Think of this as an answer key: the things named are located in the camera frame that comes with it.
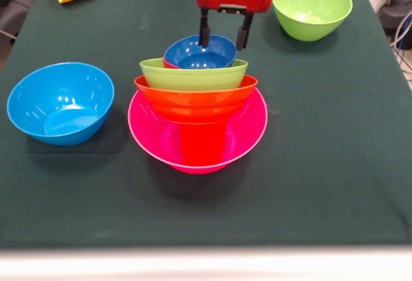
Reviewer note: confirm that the dark blue bowl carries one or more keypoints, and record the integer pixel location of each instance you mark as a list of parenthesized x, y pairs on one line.
[(193, 57)]

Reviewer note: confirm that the green bowl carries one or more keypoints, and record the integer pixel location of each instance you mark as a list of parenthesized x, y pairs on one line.
[(193, 79), (312, 7)]

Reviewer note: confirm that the small crimson bowl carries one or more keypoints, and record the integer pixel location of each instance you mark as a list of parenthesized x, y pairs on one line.
[(169, 64)]

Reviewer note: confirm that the orange bowl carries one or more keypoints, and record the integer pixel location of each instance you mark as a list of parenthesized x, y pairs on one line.
[(196, 107)]

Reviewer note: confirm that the red cup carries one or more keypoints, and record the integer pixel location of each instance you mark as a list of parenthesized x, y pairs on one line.
[(201, 145)]

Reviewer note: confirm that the large pink bowl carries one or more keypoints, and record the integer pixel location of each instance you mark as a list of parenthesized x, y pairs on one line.
[(248, 126)]

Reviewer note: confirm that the light blue bowl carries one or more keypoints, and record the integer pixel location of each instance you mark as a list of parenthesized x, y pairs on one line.
[(61, 103)]

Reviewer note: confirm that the dark green tablecloth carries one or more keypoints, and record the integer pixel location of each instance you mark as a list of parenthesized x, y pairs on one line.
[(96, 197)]

